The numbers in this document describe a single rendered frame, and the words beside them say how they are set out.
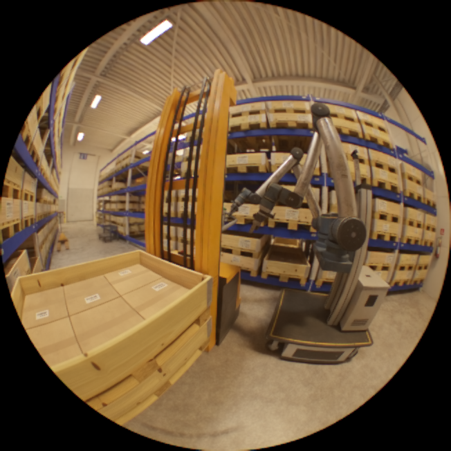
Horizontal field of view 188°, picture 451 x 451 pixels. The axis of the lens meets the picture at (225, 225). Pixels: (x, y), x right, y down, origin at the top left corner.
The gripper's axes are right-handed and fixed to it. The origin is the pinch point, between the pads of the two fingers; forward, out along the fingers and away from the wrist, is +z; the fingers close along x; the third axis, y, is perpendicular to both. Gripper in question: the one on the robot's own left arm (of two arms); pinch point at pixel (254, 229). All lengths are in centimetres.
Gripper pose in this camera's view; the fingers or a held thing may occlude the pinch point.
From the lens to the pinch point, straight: 108.9
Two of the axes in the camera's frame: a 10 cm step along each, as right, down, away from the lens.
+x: -4.9, 1.1, -8.6
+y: -7.7, -5.1, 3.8
